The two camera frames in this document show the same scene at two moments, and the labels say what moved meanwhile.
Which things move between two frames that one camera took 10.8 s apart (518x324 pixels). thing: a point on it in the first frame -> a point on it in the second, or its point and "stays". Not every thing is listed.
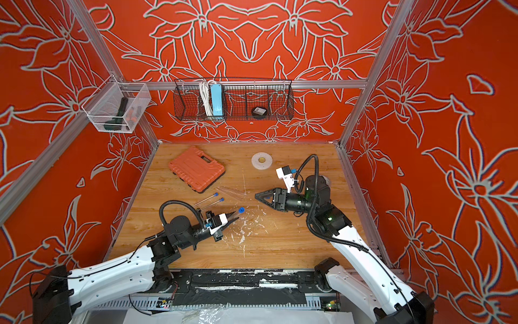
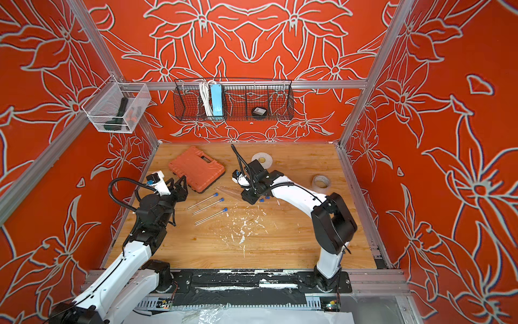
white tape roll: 262,160 stays
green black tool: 116,123 stays
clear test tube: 232,192 stays
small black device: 258,111 stays
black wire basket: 213,99 stays
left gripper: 228,224 -> 179,194
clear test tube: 235,214 -> 197,223
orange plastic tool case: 196,169 stays
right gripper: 287,198 -> 247,198
